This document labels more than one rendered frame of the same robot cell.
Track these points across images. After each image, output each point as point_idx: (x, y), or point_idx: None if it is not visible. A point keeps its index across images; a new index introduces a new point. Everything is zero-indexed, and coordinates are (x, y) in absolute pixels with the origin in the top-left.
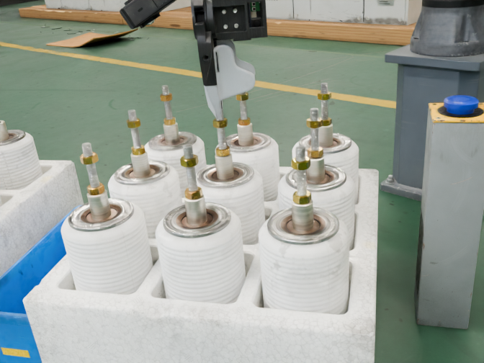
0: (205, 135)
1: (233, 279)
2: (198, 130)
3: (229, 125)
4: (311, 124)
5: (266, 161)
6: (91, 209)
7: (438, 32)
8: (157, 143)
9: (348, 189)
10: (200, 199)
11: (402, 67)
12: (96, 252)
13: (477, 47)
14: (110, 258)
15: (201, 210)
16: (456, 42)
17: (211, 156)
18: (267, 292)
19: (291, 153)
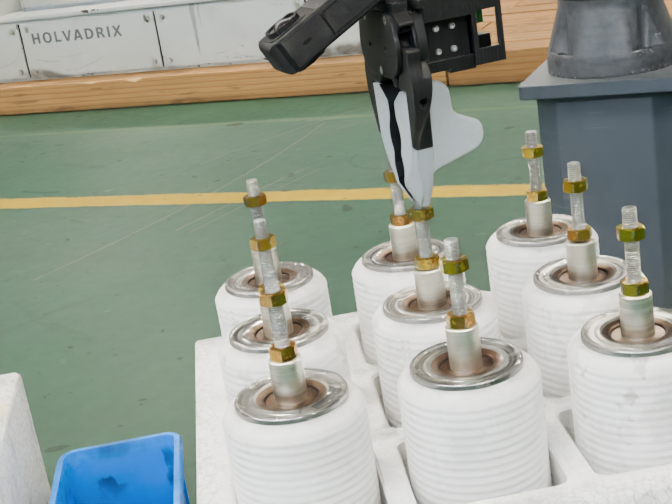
0: (138, 309)
1: (545, 448)
2: (114, 303)
3: (173, 282)
4: (575, 186)
5: None
6: (282, 387)
7: (603, 39)
8: (247, 287)
9: None
10: (477, 326)
11: (549, 104)
12: (323, 454)
13: (665, 54)
14: (343, 461)
15: (478, 344)
16: (634, 50)
17: (182, 342)
18: (608, 452)
19: (337, 304)
